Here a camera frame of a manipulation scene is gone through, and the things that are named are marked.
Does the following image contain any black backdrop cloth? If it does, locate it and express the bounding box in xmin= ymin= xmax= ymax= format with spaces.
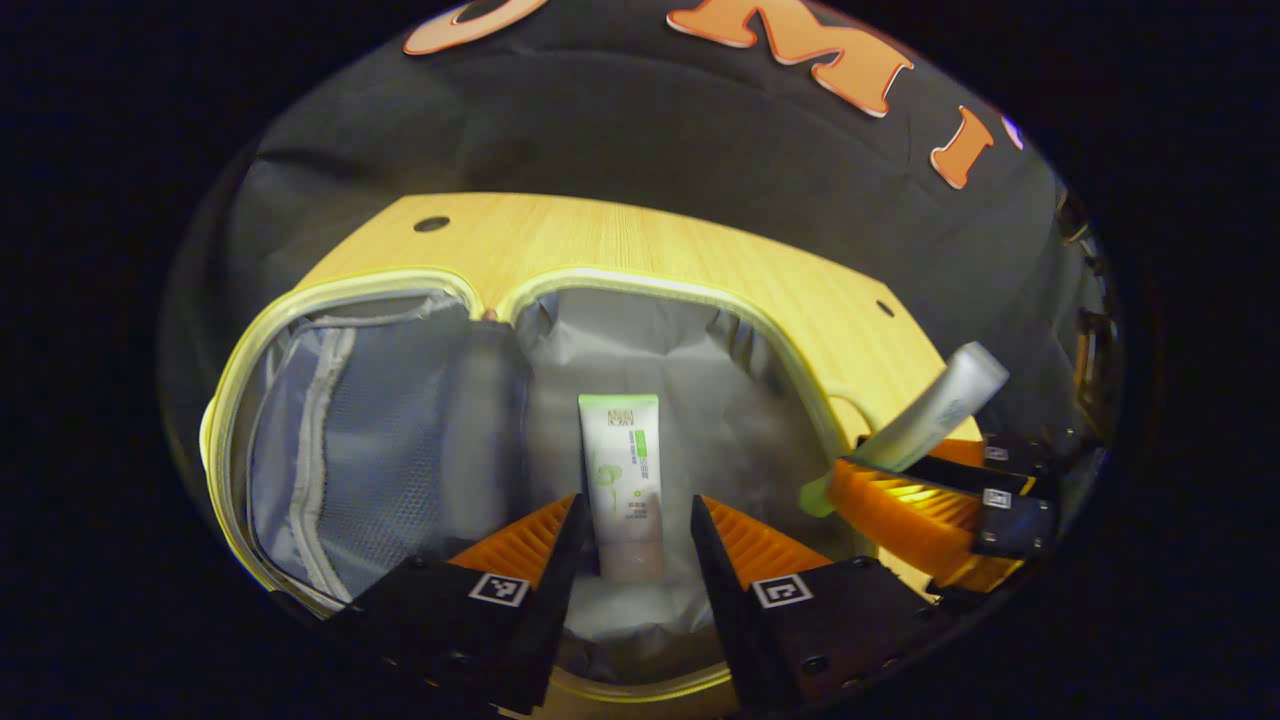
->
xmin=160 ymin=0 xmax=1111 ymax=471

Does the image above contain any grey-white tube with green cap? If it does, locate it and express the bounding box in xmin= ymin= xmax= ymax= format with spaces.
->
xmin=800 ymin=342 xmax=1011 ymax=518

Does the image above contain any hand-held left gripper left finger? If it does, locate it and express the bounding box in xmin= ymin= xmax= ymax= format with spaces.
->
xmin=328 ymin=492 xmax=594 ymax=715

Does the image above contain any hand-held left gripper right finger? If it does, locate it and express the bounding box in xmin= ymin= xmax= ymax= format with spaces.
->
xmin=690 ymin=495 xmax=948 ymax=716

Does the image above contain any white tube with green print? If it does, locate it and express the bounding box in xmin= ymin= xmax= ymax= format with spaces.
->
xmin=578 ymin=393 xmax=665 ymax=584

